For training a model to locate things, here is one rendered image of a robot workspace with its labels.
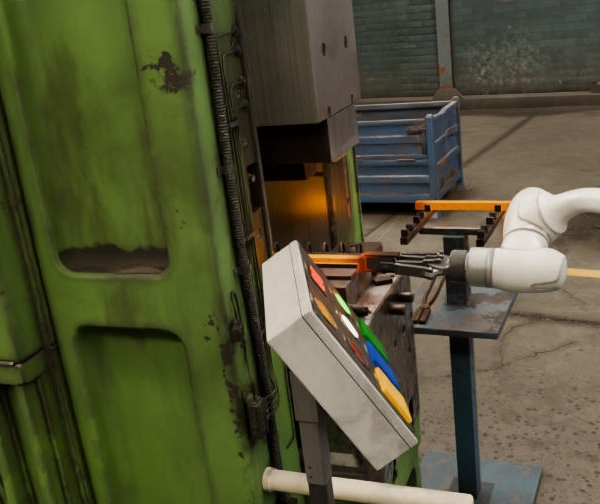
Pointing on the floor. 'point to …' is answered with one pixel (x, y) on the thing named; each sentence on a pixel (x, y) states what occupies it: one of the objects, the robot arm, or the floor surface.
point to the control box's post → (317, 461)
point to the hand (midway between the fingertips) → (381, 261)
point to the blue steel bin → (409, 151)
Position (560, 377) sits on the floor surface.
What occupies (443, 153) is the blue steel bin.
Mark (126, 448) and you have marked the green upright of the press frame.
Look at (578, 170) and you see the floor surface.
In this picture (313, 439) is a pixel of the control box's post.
